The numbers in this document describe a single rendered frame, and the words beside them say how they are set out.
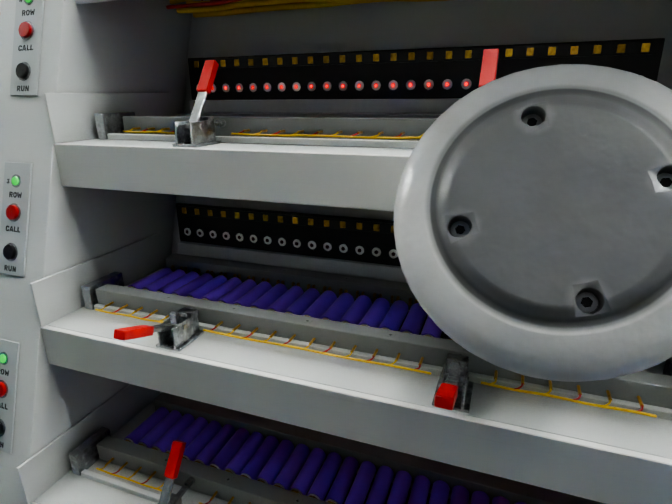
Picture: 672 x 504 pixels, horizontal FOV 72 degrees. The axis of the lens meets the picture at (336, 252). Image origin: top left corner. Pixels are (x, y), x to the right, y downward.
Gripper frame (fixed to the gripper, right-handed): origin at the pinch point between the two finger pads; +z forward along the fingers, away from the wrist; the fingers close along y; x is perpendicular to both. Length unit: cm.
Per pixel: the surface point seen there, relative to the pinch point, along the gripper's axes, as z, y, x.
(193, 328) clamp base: -2.2, 28.9, 5.7
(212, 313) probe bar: -1.2, 27.7, 3.9
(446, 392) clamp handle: -10.5, 3.3, 6.5
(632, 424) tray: -2.8, -9.6, 6.9
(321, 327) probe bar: -1.6, 15.7, 3.6
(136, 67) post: -1, 45, -24
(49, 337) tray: -4.2, 44.6, 9.2
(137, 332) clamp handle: -9.6, 29.3, 6.6
